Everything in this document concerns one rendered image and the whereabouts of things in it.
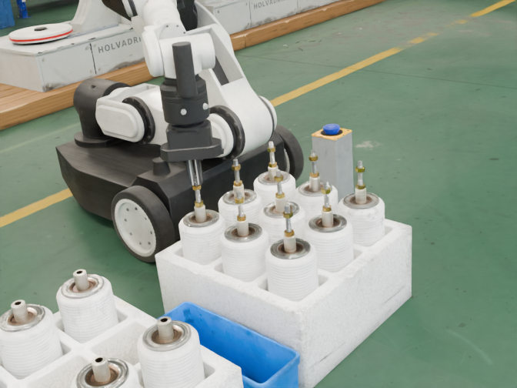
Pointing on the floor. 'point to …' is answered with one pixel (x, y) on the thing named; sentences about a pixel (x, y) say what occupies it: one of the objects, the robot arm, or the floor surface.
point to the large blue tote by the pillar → (6, 15)
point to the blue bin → (242, 348)
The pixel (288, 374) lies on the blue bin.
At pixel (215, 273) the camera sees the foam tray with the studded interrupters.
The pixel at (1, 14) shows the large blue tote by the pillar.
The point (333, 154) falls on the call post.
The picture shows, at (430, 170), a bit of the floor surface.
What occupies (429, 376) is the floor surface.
